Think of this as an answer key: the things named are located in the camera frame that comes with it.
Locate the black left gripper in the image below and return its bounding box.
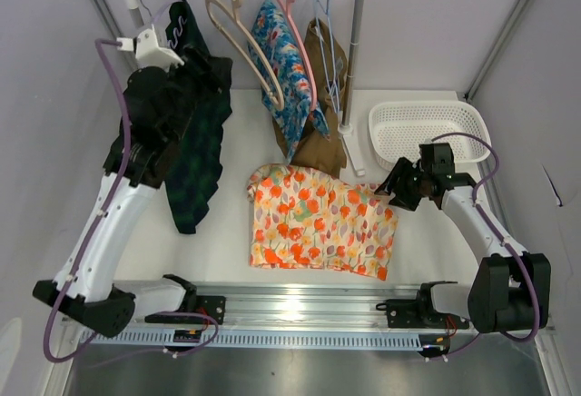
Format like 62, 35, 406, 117
154, 42, 232, 144

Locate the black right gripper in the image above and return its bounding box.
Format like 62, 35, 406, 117
375, 157, 431, 212

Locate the beige plastic hanger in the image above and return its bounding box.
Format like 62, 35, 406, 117
204, 0, 286, 111

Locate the blue floral skirt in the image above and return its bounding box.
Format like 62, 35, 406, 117
251, 0, 330, 161

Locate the pink plastic hanger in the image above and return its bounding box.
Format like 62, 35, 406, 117
275, 0, 318, 112

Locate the orange floral cloth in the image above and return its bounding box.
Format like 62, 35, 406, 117
247, 163, 399, 281

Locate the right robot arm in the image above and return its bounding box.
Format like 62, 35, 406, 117
375, 157, 551, 342

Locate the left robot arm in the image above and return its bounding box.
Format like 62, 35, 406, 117
33, 47, 232, 337

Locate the lavender wavy hanger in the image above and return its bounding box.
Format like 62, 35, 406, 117
150, 0, 187, 51

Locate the dark green plaid skirt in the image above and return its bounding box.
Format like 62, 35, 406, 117
108, 0, 233, 235

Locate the tan khaki skirt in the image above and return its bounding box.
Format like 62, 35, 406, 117
267, 18, 347, 178

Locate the white perforated plastic basket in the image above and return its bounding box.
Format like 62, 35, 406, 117
368, 100, 491, 170

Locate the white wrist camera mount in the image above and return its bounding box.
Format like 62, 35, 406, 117
116, 26, 185, 71

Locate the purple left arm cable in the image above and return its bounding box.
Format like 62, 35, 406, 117
42, 37, 220, 364

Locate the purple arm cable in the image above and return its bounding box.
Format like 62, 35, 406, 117
426, 132, 544, 343
42, 37, 220, 364

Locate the blue wire hanger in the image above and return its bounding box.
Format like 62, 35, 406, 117
310, 0, 344, 114

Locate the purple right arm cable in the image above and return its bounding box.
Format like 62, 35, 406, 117
426, 132, 544, 343

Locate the aluminium mounting rail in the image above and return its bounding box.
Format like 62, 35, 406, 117
60, 282, 553, 327

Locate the slotted cable duct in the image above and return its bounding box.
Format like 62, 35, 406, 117
93, 327, 446, 351

